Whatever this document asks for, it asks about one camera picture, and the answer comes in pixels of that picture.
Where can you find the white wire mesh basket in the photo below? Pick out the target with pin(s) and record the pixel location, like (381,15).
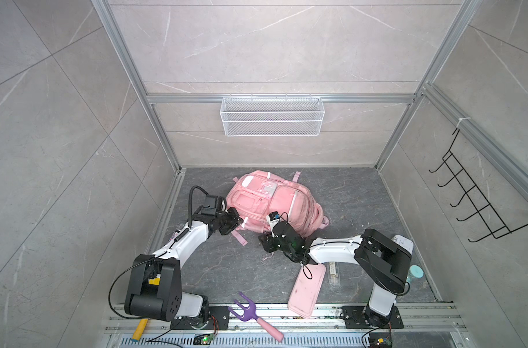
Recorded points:
(272,116)

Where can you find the white power strip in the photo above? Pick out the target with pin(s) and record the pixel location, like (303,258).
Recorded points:
(404,242)

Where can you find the pink school backpack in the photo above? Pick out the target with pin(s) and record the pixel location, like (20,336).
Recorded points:
(260,193)

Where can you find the black wire hook rack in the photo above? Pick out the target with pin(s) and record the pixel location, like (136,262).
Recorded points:
(481,205)

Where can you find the clear plastic pen box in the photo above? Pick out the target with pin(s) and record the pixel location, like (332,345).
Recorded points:
(334,275)

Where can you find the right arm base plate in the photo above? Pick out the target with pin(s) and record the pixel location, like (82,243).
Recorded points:
(362,317)

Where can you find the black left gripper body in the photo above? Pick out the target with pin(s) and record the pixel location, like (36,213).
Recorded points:
(227,222)

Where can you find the pink pencil case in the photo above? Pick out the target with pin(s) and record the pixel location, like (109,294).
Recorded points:
(306,290)

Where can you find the purple toy garden fork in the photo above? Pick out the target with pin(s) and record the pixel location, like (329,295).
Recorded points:
(250,313)

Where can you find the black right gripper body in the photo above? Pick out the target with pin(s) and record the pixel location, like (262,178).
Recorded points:
(274,244)

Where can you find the yellow toy shovel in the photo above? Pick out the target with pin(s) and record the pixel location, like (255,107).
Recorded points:
(138,333)

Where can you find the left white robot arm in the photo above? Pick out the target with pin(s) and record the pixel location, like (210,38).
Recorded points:
(155,286)

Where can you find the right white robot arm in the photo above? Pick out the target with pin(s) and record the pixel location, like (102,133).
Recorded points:
(386,261)

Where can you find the small green circuit board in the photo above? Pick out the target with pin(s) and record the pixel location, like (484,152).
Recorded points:
(203,339)

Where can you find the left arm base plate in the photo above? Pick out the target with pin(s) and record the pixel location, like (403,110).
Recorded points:
(215,318)

